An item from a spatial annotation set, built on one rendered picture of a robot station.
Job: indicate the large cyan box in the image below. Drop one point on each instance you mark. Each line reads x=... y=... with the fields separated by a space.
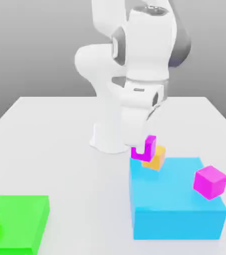
x=164 y=191

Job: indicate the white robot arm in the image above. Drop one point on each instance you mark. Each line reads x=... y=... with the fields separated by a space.
x=148 y=49

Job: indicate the small orange cube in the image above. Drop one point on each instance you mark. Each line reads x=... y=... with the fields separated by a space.
x=159 y=159

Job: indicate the small magenta cube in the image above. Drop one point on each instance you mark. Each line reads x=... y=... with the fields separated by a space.
x=150 y=147
x=210 y=183

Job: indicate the large green box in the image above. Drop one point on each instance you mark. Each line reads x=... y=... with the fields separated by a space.
x=21 y=219

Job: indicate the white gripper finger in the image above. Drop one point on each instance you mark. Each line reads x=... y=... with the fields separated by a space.
x=140 y=149

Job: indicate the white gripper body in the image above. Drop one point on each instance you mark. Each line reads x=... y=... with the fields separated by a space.
x=134 y=127

